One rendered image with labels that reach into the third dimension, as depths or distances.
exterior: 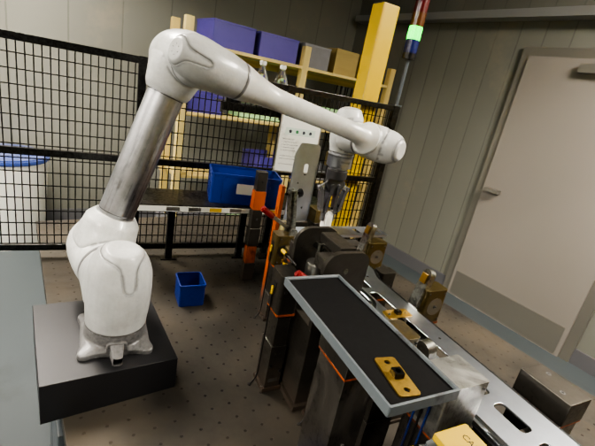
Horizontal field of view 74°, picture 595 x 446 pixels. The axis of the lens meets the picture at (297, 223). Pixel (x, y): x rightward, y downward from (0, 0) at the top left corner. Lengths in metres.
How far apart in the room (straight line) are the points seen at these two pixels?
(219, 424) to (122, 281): 0.44
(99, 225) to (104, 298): 0.23
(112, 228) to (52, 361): 0.36
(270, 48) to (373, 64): 1.50
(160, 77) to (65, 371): 0.77
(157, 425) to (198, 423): 0.10
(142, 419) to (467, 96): 3.57
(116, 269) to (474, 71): 3.52
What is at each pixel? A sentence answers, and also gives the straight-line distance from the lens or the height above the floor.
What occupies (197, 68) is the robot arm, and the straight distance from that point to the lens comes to 1.00.
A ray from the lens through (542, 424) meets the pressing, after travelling 1.03.
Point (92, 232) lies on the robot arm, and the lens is 1.22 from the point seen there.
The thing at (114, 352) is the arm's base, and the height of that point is 0.84.
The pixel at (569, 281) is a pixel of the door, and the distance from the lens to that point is 3.54.
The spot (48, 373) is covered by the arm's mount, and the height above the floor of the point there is 0.81.
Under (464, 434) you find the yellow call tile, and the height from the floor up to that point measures 1.16.
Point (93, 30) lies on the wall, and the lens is 3.96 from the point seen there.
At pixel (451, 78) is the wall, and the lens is 4.14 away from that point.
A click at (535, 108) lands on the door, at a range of 3.65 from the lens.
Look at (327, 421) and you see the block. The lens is 0.83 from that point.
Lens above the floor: 1.55
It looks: 19 degrees down
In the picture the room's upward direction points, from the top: 11 degrees clockwise
